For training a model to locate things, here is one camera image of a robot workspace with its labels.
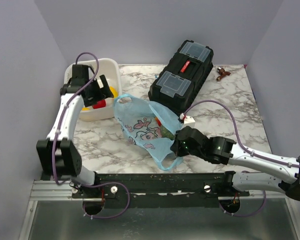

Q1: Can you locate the small brown metal object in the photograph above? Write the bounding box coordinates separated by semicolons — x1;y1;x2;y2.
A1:
216;66;231;82

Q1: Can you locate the red fake fruit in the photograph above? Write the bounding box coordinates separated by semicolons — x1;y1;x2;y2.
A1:
92;99;107;110
154;117;162;127

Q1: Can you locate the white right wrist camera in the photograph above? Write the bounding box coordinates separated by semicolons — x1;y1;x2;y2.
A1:
179;113;196;129

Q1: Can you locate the black plastic toolbox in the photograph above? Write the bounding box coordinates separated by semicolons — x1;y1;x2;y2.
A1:
148;40;214;115

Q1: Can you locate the black metal base rail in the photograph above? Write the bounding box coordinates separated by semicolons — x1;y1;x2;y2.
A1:
72;171;249;209

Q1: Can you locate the green fake avocado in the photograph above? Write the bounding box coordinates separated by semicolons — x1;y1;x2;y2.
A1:
160;125;175;140

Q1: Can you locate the light blue plastic bag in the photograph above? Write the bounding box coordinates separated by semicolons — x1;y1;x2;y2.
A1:
113;94;183;171

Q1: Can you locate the white plastic basket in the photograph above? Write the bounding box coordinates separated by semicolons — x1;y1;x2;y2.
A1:
56;58;122;126

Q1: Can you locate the yellow fake banana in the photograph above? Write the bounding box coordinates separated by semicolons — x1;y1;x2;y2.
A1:
109;86;119;99

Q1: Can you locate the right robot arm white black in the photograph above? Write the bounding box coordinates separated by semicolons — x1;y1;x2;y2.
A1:
170;126;300;201

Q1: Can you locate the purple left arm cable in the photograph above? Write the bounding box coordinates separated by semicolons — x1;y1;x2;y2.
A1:
51;51;100;186

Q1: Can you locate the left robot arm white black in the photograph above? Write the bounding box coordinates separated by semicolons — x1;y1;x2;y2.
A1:
36;63;114;198

